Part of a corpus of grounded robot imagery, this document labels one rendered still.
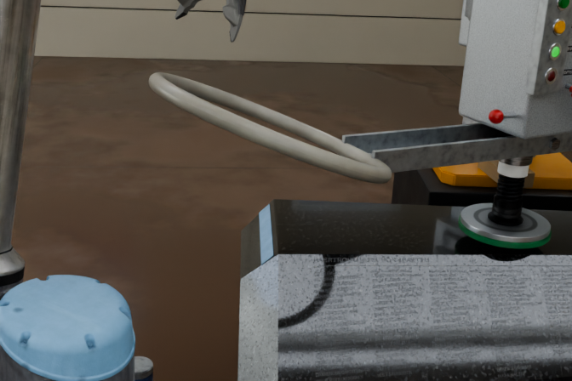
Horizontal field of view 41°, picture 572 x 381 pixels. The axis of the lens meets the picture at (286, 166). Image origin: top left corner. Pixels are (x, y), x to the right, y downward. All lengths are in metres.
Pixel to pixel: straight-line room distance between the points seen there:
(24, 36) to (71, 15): 7.01
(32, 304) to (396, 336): 1.02
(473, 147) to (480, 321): 0.40
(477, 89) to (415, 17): 6.45
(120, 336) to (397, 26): 7.40
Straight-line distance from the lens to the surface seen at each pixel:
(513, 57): 1.72
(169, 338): 3.00
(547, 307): 1.88
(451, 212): 2.09
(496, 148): 1.74
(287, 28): 7.94
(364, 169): 1.29
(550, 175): 2.65
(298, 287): 1.74
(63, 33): 8.01
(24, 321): 0.88
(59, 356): 0.86
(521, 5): 1.71
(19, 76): 0.96
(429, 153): 1.61
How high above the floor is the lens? 1.59
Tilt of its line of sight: 19 degrees down
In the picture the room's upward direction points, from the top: 3 degrees clockwise
